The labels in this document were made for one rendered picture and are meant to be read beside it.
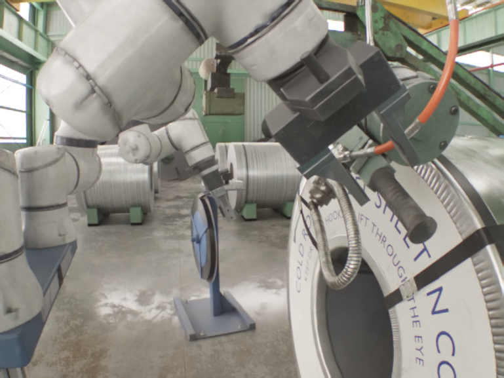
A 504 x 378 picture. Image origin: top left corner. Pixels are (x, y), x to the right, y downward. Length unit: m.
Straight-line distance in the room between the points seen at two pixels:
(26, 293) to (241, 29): 0.51
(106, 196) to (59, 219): 4.71
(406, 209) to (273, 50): 0.28
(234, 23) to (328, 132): 0.14
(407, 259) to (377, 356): 0.67
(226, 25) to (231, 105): 1.44
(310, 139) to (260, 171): 5.36
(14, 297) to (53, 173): 0.49
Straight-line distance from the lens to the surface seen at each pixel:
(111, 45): 0.26
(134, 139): 0.90
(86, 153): 1.15
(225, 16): 0.27
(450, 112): 0.58
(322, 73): 0.24
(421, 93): 0.54
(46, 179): 1.01
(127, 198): 5.69
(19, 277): 0.61
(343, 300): 1.33
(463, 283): 0.65
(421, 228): 0.45
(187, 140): 1.01
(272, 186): 5.77
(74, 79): 0.26
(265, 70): 0.29
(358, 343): 1.36
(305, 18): 0.28
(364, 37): 1.68
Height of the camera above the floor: 1.31
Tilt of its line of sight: 8 degrees down
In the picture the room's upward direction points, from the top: straight up
